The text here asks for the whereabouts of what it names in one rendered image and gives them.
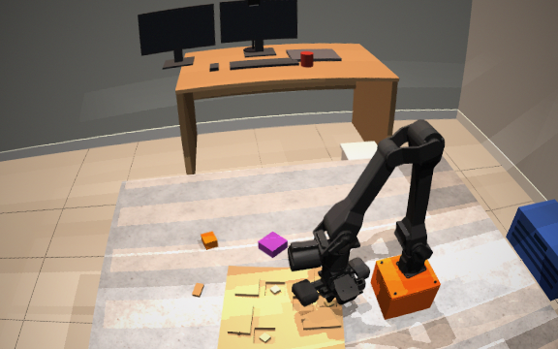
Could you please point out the purple cube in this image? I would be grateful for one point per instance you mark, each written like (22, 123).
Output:
(273, 244)

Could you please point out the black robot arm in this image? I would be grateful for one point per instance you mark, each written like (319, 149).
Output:
(344, 220)

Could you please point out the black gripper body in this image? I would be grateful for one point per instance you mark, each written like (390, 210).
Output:
(306, 291)

